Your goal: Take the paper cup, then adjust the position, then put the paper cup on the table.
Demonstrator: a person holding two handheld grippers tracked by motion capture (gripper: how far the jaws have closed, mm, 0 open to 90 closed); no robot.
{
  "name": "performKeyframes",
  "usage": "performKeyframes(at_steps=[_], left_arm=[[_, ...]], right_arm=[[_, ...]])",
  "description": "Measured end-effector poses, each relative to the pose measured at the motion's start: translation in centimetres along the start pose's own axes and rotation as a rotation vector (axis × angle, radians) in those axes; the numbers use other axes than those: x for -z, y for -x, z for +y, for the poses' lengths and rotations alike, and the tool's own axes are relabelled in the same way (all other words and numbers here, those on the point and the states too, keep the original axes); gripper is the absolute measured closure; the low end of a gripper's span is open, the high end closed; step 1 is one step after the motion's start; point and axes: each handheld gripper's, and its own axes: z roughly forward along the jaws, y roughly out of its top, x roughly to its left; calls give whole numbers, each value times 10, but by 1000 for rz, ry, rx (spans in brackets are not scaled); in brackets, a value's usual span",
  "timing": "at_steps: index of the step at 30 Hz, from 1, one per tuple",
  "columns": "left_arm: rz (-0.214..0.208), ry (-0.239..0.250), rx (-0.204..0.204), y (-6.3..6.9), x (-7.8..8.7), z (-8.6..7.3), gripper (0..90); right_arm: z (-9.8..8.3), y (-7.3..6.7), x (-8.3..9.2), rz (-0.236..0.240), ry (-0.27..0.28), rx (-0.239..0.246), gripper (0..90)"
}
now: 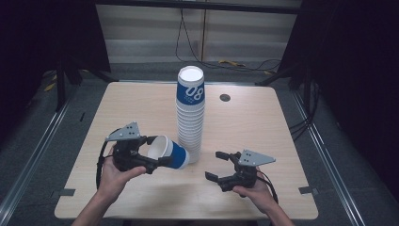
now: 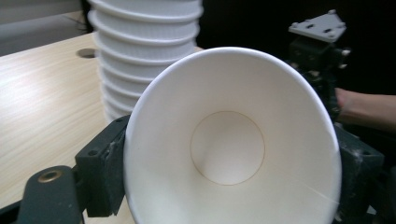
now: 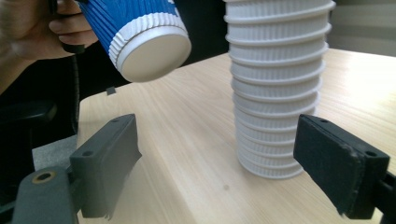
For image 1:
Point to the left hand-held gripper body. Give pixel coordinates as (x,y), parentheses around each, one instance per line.
(127,150)

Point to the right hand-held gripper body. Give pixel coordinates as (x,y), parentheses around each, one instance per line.
(243,175)

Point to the blue and white paper cup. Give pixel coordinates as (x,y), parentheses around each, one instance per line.
(176,154)

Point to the stack of white paper cups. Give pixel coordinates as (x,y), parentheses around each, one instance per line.
(190,125)

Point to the person's right hand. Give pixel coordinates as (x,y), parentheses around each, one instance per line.
(257,196)

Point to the person's left hand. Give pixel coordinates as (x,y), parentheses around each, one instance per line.
(113,182)

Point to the grey tape piece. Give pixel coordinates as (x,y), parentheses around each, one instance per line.
(65,192)
(308,190)

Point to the yellow floor tape strip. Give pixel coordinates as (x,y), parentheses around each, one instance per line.
(231,63)
(49,87)

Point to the black metal stand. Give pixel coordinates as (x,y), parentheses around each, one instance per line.
(61,81)
(276,77)

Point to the black curtain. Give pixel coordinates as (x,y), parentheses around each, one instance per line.
(37,47)
(354,78)

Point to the black horizontal bar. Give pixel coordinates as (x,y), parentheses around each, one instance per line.
(204,6)

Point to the metal floor rail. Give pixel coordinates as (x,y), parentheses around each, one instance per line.
(332,163)
(28,166)

